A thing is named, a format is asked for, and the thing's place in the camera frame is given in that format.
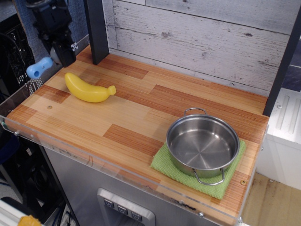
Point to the green cloth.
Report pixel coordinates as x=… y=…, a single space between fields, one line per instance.
x=214 y=187

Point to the blue grey toy spoon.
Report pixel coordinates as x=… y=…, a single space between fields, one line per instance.
x=36 y=70

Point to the stainless steel pot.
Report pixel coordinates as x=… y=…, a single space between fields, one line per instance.
x=202 y=144

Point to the yellow toy banana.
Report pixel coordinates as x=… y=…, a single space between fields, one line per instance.
x=87 y=92

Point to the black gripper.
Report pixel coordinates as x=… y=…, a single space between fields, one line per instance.
x=52 y=22

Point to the dark frame post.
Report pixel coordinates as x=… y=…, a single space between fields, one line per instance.
x=284 y=65
x=96 y=30

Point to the white metal cabinet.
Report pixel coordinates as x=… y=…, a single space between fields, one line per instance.
x=280 y=155

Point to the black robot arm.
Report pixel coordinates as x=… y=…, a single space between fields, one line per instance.
x=52 y=20

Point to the clear acrylic table guard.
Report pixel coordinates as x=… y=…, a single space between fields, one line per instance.
x=111 y=144

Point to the yellow object bottom left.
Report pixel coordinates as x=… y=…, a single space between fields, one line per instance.
x=28 y=221

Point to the silver dispenser panel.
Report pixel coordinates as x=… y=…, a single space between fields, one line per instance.
x=118 y=211

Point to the dark right frame post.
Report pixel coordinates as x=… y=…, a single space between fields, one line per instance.
x=284 y=65

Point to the black plastic crate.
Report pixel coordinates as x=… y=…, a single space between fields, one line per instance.
x=19 y=53

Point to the dark left frame post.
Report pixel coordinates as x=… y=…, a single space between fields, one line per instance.
x=96 y=30

